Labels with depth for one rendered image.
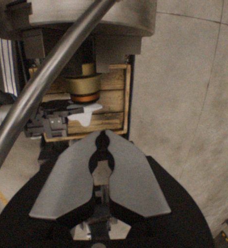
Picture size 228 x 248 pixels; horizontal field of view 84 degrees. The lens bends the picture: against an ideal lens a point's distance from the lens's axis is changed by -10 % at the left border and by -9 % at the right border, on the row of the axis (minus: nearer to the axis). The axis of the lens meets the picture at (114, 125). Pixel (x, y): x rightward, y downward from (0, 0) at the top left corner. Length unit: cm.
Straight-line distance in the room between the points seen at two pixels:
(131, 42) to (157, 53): 129
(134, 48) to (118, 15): 15
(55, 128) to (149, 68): 135
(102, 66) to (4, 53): 107
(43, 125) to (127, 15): 29
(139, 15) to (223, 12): 199
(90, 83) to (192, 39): 164
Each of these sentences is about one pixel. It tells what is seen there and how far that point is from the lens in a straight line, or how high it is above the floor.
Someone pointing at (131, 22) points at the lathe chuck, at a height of 122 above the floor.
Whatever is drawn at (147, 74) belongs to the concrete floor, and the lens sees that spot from 160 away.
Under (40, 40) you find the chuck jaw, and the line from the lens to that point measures 23.
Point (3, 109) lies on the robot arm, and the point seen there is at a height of 109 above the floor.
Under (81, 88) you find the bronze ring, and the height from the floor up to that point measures 112.
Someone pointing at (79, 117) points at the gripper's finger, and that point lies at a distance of 37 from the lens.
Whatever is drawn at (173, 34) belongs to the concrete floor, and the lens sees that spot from 172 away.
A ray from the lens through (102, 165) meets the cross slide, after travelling 65.
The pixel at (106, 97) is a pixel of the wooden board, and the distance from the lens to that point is 58.
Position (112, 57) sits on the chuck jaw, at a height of 110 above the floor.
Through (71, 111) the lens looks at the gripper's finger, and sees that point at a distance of 34.
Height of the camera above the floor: 143
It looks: 59 degrees down
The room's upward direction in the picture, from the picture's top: 155 degrees clockwise
